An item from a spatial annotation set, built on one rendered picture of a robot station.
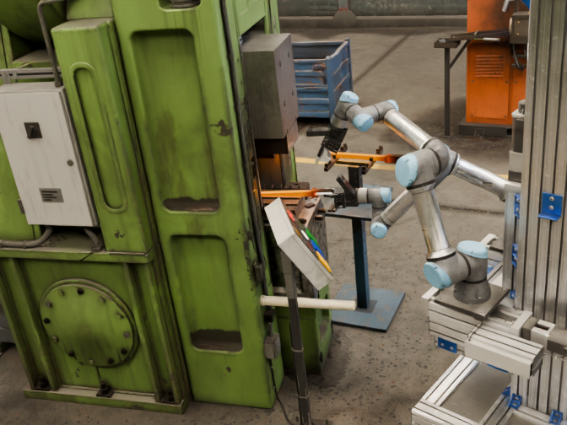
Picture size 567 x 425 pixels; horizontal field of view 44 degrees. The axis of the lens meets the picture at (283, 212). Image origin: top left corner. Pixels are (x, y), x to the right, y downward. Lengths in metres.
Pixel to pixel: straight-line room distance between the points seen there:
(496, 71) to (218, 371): 4.01
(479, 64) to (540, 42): 4.01
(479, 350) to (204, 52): 1.58
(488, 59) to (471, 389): 3.76
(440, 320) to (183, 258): 1.22
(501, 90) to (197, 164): 4.03
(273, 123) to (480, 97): 3.78
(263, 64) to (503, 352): 1.52
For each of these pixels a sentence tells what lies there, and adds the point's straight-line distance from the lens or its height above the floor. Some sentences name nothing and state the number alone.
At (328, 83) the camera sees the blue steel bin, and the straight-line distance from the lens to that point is 7.00.
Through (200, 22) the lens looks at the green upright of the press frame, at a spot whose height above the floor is 1.95.
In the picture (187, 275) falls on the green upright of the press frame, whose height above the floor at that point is 0.75.
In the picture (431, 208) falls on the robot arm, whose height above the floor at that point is 1.24.
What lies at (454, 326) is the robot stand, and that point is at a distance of 3.04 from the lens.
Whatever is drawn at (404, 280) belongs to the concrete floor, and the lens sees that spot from 4.57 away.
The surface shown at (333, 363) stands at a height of 0.00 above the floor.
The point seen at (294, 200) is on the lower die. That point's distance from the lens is 3.43.
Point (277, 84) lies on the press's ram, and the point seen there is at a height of 1.62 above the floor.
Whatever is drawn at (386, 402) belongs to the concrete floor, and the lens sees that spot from 3.69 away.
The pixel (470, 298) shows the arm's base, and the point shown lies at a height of 0.85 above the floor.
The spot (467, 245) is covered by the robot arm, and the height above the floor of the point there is 1.05.
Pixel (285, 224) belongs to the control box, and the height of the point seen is 1.19.
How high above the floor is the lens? 2.49
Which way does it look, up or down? 27 degrees down
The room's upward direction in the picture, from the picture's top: 7 degrees counter-clockwise
